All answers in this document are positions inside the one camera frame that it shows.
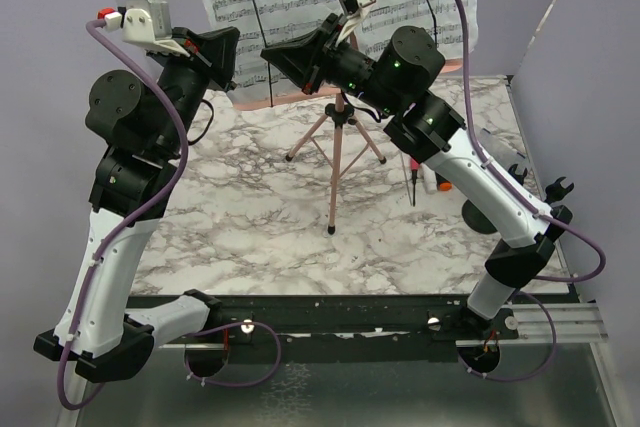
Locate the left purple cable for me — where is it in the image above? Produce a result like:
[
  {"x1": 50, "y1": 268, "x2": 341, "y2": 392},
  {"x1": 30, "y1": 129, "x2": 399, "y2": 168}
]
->
[{"x1": 55, "y1": 19, "x2": 282, "y2": 411}]

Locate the yellow black T-handle hex key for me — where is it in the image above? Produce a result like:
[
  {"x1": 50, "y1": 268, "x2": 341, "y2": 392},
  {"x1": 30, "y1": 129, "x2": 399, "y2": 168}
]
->
[{"x1": 399, "y1": 152, "x2": 413, "y2": 206}]

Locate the red handled screwdriver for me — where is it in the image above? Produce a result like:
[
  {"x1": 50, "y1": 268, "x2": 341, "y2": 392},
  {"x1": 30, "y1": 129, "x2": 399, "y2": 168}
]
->
[{"x1": 409, "y1": 158, "x2": 420, "y2": 207}]

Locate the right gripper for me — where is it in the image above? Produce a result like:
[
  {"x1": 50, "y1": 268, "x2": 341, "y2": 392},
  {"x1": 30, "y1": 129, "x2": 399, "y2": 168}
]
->
[{"x1": 262, "y1": 13, "x2": 401, "y2": 117}]

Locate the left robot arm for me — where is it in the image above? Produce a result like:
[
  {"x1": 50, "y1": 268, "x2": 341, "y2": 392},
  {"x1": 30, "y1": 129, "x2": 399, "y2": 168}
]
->
[{"x1": 34, "y1": 27, "x2": 240, "y2": 384}]

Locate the white microphone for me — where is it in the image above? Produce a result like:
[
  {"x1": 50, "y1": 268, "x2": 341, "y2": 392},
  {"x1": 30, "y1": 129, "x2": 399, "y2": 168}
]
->
[{"x1": 422, "y1": 165, "x2": 438, "y2": 194}]

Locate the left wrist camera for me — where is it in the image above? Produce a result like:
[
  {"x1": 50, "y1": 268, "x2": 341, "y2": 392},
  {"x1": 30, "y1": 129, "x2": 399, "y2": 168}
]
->
[{"x1": 97, "y1": 0, "x2": 189, "y2": 57}]

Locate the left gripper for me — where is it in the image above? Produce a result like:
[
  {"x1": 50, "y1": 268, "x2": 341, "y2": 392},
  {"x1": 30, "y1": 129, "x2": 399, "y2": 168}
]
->
[{"x1": 153, "y1": 25, "x2": 241, "y2": 156}]

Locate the clear plastic parts box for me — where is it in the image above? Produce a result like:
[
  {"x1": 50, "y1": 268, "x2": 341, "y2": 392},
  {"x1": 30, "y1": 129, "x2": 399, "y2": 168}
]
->
[{"x1": 476, "y1": 128, "x2": 527, "y2": 168}]

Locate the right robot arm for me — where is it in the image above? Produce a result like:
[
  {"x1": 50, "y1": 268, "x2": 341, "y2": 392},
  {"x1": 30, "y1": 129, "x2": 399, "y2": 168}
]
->
[{"x1": 261, "y1": 14, "x2": 573, "y2": 338}]

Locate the black microphone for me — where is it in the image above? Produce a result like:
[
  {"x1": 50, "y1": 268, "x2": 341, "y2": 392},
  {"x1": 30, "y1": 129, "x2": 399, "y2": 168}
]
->
[{"x1": 436, "y1": 174, "x2": 453, "y2": 192}]

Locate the black stand of white microphone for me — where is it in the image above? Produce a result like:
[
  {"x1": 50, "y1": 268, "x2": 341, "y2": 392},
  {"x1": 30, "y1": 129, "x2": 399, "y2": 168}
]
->
[{"x1": 507, "y1": 163, "x2": 528, "y2": 186}]

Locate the pink music stand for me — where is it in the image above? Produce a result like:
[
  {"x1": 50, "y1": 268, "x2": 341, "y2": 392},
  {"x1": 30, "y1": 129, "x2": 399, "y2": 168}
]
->
[{"x1": 251, "y1": 26, "x2": 462, "y2": 235}]

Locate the black mounting rail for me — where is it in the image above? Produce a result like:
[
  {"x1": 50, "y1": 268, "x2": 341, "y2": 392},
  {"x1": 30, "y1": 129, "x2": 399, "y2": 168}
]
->
[{"x1": 99, "y1": 289, "x2": 566, "y2": 363}]

